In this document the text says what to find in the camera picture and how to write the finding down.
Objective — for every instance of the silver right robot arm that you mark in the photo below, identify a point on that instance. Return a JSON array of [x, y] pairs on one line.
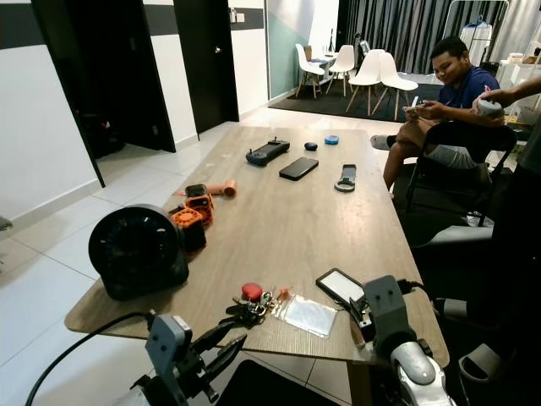
[[418, 372]]

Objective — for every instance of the black card holder white card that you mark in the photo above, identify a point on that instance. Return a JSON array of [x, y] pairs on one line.
[[340, 286]]

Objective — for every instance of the white plastic chair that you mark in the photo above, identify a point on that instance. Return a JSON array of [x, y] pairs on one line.
[[344, 59], [306, 59], [393, 74], [372, 68]]

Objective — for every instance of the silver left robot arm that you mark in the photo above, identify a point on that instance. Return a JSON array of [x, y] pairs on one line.
[[135, 399]]

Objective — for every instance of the operator bare forearm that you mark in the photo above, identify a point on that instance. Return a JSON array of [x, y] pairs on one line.
[[526, 91]]

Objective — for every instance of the black smartphone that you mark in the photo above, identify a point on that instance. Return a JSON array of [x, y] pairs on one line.
[[298, 168]]

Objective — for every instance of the operator hand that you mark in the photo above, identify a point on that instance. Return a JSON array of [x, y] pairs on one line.
[[500, 98]]

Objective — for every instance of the small orange cylinder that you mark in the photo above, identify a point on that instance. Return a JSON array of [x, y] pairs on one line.
[[228, 189]]

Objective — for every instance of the black round table fan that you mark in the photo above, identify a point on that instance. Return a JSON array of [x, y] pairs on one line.
[[138, 254]]

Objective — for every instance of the dark striped curtain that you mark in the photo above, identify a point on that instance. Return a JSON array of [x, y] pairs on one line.
[[397, 25]]

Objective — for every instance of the dark floor rug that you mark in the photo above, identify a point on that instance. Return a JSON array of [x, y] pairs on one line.
[[313, 103]]

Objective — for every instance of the grey rounded handheld object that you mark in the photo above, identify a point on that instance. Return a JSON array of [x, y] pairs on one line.
[[483, 108]]

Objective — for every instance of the white shelf with boxes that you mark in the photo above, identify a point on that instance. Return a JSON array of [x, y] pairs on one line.
[[520, 63]]

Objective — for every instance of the wooden table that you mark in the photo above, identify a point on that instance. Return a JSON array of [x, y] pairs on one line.
[[287, 237]]

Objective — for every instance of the black handheld controller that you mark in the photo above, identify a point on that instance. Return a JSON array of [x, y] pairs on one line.
[[268, 153]]

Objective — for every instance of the key bunch with red fob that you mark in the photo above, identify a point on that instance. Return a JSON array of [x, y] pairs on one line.
[[251, 292]]

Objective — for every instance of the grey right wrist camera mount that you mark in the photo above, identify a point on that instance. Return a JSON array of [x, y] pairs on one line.
[[389, 313]]

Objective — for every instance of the clear plastic badge sleeve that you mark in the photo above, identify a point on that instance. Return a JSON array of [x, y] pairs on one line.
[[308, 315]]

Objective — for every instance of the person in black clothes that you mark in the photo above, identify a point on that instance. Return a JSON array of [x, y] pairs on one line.
[[528, 194]]

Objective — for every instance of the seated man in blue shirt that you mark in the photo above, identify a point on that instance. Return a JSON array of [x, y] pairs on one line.
[[469, 89]]

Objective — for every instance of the small black round object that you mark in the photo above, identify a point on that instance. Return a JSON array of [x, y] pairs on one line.
[[311, 146]]

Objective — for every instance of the orange and black tool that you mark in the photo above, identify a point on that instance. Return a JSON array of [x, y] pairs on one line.
[[193, 238], [199, 205]]

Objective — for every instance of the black door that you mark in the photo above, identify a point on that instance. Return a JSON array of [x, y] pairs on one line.
[[110, 68], [207, 59]]

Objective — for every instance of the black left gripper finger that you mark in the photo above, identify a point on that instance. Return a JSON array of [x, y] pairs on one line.
[[214, 337], [228, 355]]

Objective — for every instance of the small blue round object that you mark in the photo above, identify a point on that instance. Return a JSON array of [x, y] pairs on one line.
[[331, 139]]

